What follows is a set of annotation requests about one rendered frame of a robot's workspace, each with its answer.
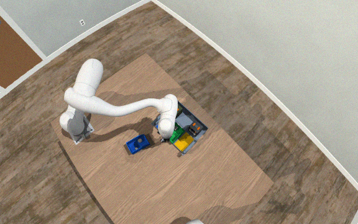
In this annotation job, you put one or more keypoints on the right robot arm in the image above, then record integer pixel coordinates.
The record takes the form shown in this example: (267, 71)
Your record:
(195, 221)

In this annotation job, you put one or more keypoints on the blue bin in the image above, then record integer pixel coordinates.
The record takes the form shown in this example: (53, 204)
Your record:
(134, 143)

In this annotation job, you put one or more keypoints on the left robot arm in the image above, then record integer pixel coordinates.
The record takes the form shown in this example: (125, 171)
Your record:
(81, 99)

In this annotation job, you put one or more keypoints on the green bin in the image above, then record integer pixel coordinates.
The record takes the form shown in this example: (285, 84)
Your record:
(176, 133)

